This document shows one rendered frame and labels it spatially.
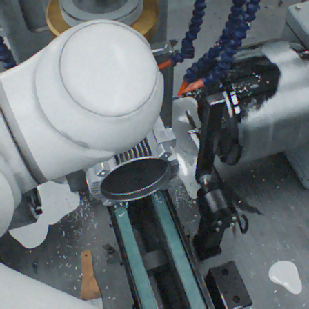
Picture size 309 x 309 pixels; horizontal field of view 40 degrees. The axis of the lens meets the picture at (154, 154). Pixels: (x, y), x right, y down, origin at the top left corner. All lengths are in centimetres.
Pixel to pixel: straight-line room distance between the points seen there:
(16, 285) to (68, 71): 14
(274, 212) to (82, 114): 86
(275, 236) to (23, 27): 74
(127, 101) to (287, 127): 62
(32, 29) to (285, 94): 53
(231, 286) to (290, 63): 48
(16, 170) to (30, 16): 62
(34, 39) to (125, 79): 67
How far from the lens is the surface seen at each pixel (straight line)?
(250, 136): 85
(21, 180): 35
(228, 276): 95
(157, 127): 87
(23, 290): 22
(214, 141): 76
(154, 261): 97
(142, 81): 30
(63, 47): 30
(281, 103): 86
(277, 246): 107
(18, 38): 95
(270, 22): 157
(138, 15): 68
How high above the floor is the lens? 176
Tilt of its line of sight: 56 degrees down
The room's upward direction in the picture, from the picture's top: 1 degrees counter-clockwise
